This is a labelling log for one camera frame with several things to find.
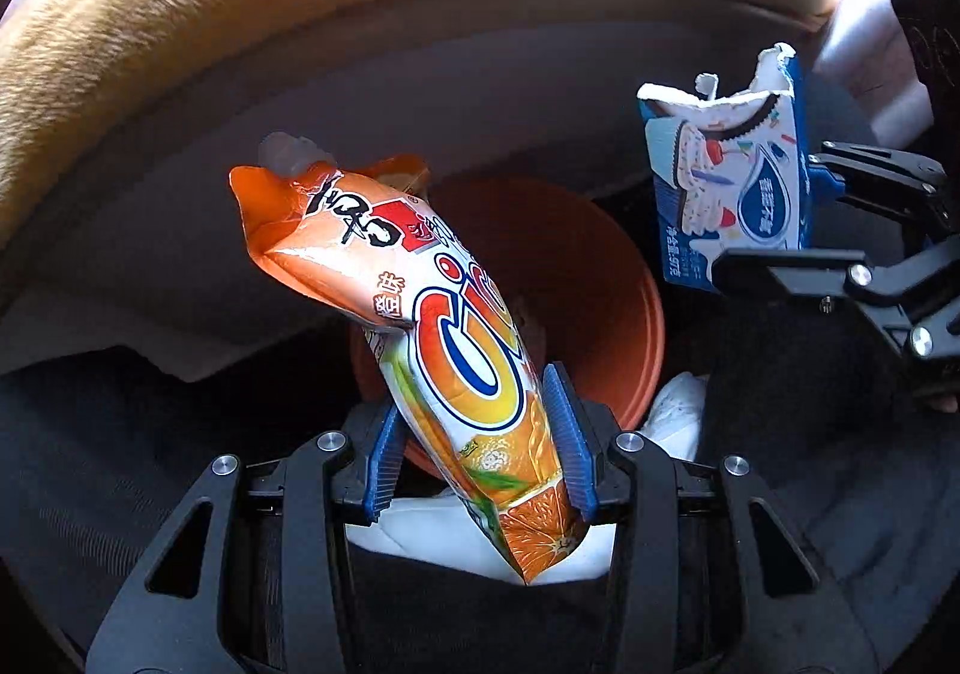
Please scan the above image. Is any blue white cookie wrapper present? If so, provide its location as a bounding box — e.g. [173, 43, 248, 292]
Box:
[636, 43, 823, 290]

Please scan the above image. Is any orange plastic basin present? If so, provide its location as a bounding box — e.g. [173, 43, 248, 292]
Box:
[349, 175, 667, 482]

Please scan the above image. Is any orange snack packet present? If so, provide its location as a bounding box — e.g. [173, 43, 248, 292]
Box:
[229, 153, 587, 585]

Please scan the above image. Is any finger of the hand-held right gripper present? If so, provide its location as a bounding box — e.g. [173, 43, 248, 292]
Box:
[810, 140, 950, 226]
[711, 237, 960, 375]

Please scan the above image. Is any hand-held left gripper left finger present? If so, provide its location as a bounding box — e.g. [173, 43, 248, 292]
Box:
[86, 404, 407, 674]

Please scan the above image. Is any grey bed base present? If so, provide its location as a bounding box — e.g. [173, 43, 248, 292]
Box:
[0, 18, 826, 386]

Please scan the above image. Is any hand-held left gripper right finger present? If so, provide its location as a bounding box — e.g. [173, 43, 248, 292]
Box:
[540, 363, 878, 674]

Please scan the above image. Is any black trash bag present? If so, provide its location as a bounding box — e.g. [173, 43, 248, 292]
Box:
[0, 336, 960, 674]

